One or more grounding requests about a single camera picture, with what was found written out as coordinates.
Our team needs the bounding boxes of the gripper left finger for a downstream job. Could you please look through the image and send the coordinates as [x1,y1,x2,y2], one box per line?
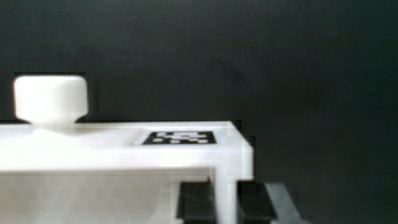
[176,182,217,224]

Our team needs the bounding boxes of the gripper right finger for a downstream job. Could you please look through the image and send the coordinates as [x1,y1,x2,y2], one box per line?
[238,182,304,224]

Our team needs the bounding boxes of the white drawer box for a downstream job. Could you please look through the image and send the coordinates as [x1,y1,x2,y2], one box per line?
[0,75,254,224]

